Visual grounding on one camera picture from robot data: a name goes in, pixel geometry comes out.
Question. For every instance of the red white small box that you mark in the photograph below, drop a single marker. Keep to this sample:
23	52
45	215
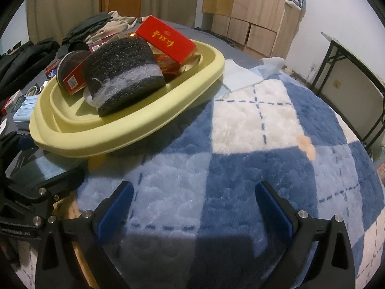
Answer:
10	102

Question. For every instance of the brown cardboard sheet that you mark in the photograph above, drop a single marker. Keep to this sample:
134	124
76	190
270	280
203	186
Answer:
70	209

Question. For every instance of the beige curtain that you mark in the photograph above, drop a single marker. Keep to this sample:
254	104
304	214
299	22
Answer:
168	0

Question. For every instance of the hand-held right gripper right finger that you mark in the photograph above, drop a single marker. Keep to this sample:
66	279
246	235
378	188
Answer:
275	213

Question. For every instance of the dark green cloth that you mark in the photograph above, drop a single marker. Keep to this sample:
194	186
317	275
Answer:
87	25

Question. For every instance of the yellow plastic basin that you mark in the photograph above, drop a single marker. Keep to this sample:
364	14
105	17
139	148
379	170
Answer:
135	120

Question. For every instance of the blue white checked plush blanket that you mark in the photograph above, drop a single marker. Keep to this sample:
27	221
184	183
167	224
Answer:
240	171

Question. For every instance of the red box white label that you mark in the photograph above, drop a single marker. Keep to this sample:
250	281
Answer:
73	79

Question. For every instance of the red carton gold lettering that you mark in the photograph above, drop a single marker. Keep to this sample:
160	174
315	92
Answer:
165	39

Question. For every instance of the white flat cloth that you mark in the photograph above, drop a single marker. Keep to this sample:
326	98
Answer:
240	76

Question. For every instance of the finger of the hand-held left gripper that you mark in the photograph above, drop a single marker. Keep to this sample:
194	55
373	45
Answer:
25	143
66	179

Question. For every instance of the wooden wardrobe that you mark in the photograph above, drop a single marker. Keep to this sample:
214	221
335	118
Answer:
258	3

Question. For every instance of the black folding table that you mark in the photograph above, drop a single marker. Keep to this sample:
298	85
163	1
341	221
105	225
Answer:
334	37

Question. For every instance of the red packs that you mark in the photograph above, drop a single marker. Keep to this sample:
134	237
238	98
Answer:
102	43

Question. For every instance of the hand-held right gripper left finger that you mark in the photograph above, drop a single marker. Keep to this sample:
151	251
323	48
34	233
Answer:
115	213

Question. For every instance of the tape roll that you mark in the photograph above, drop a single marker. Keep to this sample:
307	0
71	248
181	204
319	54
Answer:
31	91

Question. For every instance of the black foam roll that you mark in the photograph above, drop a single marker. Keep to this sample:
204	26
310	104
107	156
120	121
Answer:
64	69
120	66

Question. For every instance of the beige cloth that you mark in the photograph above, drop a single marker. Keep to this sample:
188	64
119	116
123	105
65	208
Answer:
120	22

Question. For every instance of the black round object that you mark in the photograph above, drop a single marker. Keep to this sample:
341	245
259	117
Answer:
78	46

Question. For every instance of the wall socket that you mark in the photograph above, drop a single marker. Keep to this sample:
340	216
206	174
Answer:
337	83

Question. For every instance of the light blue box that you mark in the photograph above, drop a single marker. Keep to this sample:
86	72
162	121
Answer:
25	111

